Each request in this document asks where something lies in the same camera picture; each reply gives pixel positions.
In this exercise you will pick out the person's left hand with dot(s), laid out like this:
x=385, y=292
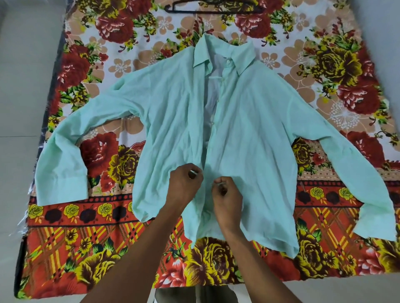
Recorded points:
x=182, y=185

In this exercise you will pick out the person's right hand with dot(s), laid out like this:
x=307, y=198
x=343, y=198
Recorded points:
x=228, y=204

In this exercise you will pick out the mint green shirt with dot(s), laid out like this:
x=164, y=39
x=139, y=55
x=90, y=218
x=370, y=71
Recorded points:
x=265, y=131

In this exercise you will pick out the black hanger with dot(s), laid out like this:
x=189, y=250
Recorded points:
x=212, y=12

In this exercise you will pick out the person's left forearm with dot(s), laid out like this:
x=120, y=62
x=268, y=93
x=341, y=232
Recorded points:
x=137, y=262

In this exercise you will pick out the person's right forearm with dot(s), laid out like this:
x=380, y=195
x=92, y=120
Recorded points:
x=259, y=268

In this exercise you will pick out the person's olive shorts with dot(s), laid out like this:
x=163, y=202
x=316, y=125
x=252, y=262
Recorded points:
x=187, y=295

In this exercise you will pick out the floral bedsheet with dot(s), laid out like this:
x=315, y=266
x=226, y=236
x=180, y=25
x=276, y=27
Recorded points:
x=78, y=243

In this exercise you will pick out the dark mattress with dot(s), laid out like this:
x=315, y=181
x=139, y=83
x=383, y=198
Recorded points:
x=19, y=265

